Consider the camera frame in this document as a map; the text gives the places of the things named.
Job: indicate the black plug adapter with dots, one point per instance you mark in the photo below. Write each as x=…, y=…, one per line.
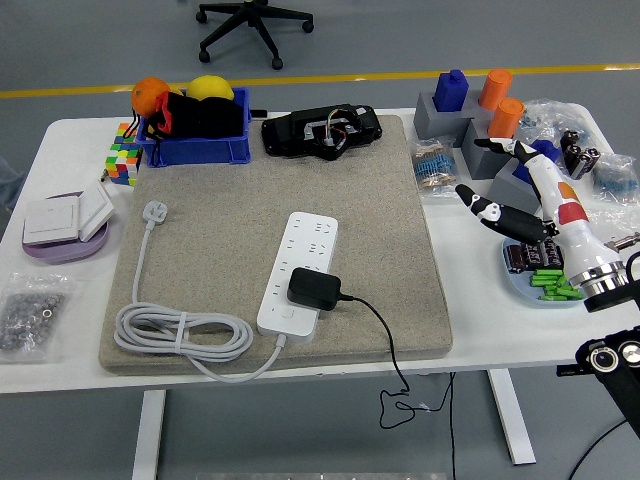
x=312, y=289

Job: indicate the small metal key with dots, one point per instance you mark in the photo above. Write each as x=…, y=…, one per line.
x=104, y=175

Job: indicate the purple oval tray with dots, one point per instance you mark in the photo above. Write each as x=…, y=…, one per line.
x=65, y=252

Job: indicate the white power strip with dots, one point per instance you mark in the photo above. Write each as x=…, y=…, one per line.
x=300, y=240

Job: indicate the large yellow lemon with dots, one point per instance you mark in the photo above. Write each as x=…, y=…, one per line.
x=210, y=87

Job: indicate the table height control panel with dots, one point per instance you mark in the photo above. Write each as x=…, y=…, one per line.
x=570, y=370

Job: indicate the white table leg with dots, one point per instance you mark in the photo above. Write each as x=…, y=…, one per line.
x=512, y=420
x=147, y=435

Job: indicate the green batteries pile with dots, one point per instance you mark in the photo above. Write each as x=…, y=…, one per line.
x=550, y=285

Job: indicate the colourful puzzle cube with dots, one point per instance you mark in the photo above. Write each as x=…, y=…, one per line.
x=122, y=160

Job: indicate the black open electronic housing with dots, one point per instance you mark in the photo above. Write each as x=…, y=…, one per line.
x=285, y=135

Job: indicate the bag of blue resistors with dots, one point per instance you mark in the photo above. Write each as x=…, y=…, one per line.
x=615, y=180
x=545, y=117

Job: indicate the blue plastic bin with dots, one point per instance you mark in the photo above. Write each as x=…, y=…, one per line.
x=200, y=150

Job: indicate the white wall switch panel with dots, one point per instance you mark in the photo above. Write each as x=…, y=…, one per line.
x=50, y=220
x=95, y=210

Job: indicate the light blue dish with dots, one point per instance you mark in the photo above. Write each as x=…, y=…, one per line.
x=520, y=287

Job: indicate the blue square peg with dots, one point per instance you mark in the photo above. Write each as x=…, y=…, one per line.
x=547, y=149
x=450, y=92

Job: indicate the dark capacitor with print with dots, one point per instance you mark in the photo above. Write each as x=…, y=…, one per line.
x=531, y=257
x=514, y=259
x=551, y=256

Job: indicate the small black object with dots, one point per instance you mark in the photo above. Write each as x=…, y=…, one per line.
x=260, y=112

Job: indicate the orange cylinder peg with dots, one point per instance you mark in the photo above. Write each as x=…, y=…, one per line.
x=495, y=87
x=505, y=120

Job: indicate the clear plastic bag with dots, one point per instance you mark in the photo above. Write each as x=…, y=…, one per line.
x=615, y=220

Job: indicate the loose black capacitor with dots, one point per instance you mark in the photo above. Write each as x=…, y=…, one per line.
x=570, y=139
x=586, y=162
x=573, y=157

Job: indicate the grey-brown mat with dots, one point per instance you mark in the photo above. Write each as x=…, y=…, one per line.
x=225, y=200

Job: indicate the bag of metal nuts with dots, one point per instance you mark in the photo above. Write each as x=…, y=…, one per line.
x=30, y=315

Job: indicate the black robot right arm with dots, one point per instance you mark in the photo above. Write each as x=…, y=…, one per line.
x=607, y=300

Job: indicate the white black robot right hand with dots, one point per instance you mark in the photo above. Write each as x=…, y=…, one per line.
x=575, y=235

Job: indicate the orange fruit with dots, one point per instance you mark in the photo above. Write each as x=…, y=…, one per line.
x=147, y=95

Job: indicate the bag of taped resistors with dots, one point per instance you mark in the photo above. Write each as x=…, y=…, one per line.
x=435, y=167

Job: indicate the small yellow fruit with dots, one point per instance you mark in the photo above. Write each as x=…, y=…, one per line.
x=176, y=91

